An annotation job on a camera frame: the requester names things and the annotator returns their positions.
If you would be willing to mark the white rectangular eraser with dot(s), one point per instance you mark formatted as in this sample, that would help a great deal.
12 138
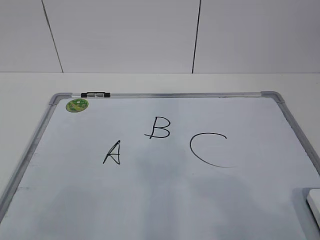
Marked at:
313 199

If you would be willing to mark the white framed whiteboard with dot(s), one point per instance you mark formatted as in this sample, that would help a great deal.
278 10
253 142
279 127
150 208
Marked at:
233 166

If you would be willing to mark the black silver hanging clip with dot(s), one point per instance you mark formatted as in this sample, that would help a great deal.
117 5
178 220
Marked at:
95 95

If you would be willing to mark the green round magnet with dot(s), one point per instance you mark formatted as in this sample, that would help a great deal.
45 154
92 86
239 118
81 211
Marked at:
77 105

